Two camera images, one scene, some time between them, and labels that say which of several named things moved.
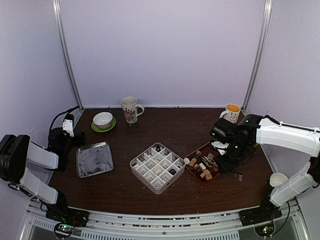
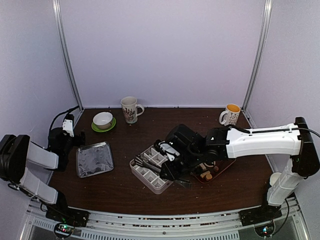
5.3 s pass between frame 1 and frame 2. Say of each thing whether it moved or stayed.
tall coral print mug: stayed
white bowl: stayed
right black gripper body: moved
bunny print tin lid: stayed
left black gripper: stayed
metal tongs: moved
